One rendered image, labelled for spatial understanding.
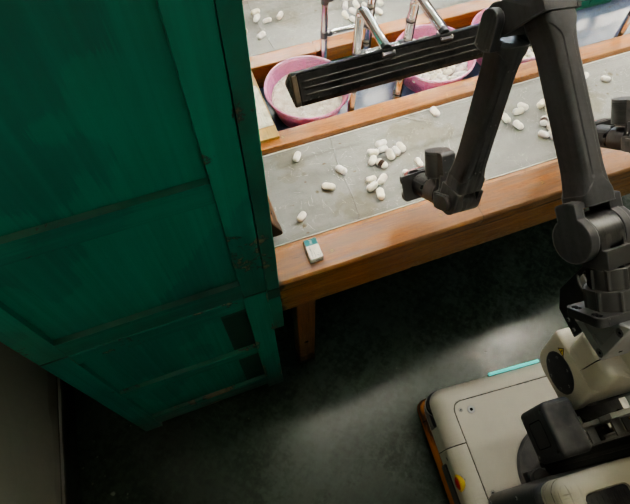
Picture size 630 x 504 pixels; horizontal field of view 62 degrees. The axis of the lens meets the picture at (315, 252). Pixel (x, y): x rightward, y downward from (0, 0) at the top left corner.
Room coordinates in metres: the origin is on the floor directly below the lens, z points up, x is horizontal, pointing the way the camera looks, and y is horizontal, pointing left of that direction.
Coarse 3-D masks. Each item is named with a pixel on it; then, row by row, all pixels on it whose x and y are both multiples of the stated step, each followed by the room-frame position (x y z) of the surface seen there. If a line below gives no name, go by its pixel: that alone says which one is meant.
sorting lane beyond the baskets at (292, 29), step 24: (264, 0) 1.66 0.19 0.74; (288, 0) 1.66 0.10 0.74; (312, 0) 1.66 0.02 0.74; (336, 0) 1.66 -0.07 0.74; (360, 0) 1.66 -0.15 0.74; (384, 0) 1.66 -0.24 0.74; (408, 0) 1.67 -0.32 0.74; (432, 0) 1.67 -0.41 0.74; (456, 0) 1.67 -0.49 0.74; (264, 24) 1.53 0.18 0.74; (288, 24) 1.53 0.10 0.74; (312, 24) 1.54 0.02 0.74; (336, 24) 1.54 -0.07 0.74; (264, 48) 1.42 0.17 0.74
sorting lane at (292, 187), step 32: (608, 64) 1.36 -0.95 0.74; (512, 96) 1.21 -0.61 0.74; (608, 96) 1.22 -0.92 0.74; (384, 128) 1.08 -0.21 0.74; (416, 128) 1.08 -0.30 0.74; (448, 128) 1.08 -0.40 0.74; (512, 128) 1.08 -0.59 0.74; (544, 128) 1.09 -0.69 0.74; (288, 160) 0.95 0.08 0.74; (320, 160) 0.96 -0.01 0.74; (352, 160) 0.96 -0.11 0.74; (512, 160) 0.96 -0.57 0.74; (544, 160) 0.96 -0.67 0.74; (288, 192) 0.84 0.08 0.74; (320, 192) 0.84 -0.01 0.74; (352, 192) 0.85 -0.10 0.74; (384, 192) 0.85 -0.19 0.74; (288, 224) 0.74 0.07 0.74; (320, 224) 0.74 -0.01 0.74
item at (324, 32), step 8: (328, 0) 1.36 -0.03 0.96; (368, 0) 1.41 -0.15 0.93; (328, 8) 1.37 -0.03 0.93; (368, 8) 1.41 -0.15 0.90; (320, 24) 1.37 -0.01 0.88; (352, 24) 1.41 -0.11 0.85; (320, 32) 1.36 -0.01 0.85; (328, 32) 1.37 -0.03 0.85; (336, 32) 1.37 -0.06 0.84; (368, 32) 1.41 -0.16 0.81; (320, 40) 1.36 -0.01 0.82; (368, 40) 1.41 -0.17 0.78; (320, 48) 1.36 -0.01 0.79; (368, 48) 1.41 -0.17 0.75; (320, 56) 1.36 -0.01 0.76; (320, 64) 1.36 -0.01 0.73
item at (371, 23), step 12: (420, 0) 1.16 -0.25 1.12; (360, 12) 1.12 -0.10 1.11; (408, 12) 1.19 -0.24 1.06; (432, 12) 1.11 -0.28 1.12; (360, 24) 1.13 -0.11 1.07; (372, 24) 1.06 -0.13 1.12; (408, 24) 1.19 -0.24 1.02; (432, 24) 1.08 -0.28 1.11; (444, 24) 1.07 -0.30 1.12; (360, 36) 1.13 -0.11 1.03; (384, 36) 1.02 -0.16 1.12; (408, 36) 1.18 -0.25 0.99; (360, 48) 1.14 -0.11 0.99; (372, 48) 1.16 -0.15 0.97; (384, 48) 0.99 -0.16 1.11; (396, 84) 1.19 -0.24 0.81; (348, 96) 1.14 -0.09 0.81; (396, 96) 1.19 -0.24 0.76; (348, 108) 1.14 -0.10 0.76
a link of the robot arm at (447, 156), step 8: (432, 152) 0.74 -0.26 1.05; (440, 152) 0.73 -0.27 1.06; (448, 152) 0.73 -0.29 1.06; (432, 160) 0.73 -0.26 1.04; (440, 160) 0.72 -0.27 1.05; (448, 160) 0.72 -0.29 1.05; (432, 168) 0.71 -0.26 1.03; (440, 168) 0.71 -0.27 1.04; (448, 168) 0.70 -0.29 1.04; (432, 176) 0.70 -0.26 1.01; (440, 176) 0.69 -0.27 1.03; (440, 184) 0.68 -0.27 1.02; (440, 200) 0.63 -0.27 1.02; (448, 200) 0.62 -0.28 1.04; (440, 208) 0.62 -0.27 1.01; (448, 208) 0.61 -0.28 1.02
